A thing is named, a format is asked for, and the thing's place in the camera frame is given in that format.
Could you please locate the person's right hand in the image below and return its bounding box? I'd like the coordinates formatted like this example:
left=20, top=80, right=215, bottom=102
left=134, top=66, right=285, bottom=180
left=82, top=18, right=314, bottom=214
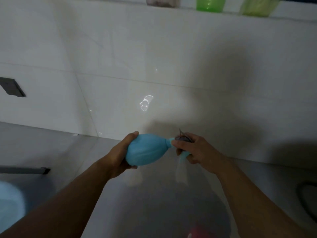
left=171, top=132, right=224, bottom=175

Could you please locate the person's left hand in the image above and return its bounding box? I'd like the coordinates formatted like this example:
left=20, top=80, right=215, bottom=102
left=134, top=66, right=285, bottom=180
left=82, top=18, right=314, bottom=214
left=99, top=131, right=139, bottom=180

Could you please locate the light blue water balloon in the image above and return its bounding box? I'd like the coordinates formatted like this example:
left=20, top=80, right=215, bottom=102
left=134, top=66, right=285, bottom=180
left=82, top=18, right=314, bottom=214
left=125, top=133, right=191, bottom=167

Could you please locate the person's right forearm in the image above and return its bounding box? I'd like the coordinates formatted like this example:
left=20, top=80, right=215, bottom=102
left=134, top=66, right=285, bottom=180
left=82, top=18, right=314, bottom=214
left=214, top=153, right=309, bottom=238

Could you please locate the person's left forearm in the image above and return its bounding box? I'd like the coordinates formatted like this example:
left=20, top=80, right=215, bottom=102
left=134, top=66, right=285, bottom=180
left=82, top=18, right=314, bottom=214
left=0, top=157, right=112, bottom=238

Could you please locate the grey metal bar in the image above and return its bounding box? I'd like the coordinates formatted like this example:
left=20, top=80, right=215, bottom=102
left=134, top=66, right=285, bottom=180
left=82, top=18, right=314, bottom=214
left=0, top=165, right=51, bottom=175

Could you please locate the light blue plastic bucket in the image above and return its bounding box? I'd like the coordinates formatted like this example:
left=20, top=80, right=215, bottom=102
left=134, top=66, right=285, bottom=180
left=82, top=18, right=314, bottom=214
left=0, top=181, right=26, bottom=234

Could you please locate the brownish translucent container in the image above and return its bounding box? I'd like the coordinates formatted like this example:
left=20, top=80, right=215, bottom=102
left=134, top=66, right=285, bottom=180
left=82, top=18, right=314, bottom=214
left=146, top=0, right=182, bottom=8

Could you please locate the green plastic bottle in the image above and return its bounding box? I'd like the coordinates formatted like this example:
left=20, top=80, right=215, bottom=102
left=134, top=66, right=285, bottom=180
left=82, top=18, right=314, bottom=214
left=196, top=0, right=227, bottom=12

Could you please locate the yellow-green plastic bottle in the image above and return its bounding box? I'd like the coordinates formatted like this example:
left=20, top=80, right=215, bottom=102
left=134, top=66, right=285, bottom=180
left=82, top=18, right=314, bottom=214
left=239, top=0, right=282, bottom=17

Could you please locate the dark grey wall bracket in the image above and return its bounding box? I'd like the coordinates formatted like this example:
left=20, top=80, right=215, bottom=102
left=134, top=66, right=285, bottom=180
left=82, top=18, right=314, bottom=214
left=0, top=77, right=27, bottom=98

